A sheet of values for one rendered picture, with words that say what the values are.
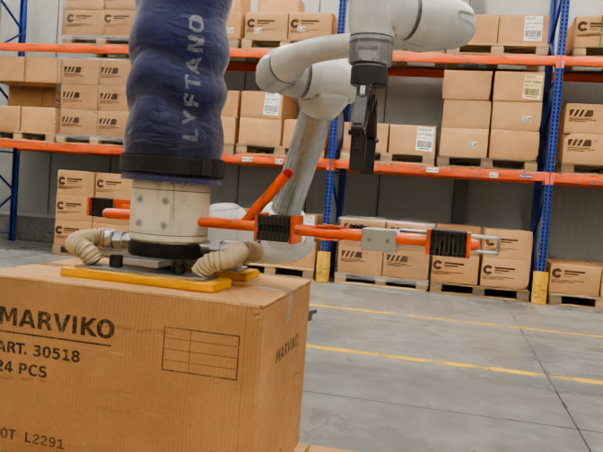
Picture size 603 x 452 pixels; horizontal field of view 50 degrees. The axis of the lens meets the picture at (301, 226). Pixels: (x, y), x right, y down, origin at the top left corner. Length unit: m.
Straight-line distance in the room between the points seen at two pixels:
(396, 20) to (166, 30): 0.46
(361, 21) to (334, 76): 0.55
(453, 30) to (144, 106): 0.65
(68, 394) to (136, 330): 0.20
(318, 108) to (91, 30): 8.27
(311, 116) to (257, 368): 0.94
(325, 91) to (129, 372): 0.98
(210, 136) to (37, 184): 10.55
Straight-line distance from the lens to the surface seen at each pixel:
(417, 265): 8.47
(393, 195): 9.81
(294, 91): 1.86
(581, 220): 9.95
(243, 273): 1.46
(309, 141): 1.99
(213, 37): 1.41
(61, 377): 1.39
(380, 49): 1.34
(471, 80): 8.62
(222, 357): 1.23
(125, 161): 1.41
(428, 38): 1.43
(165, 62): 1.39
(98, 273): 1.39
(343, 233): 1.32
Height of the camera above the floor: 1.15
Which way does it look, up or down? 3 degrees down
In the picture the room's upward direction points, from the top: 4 degrees clockwise
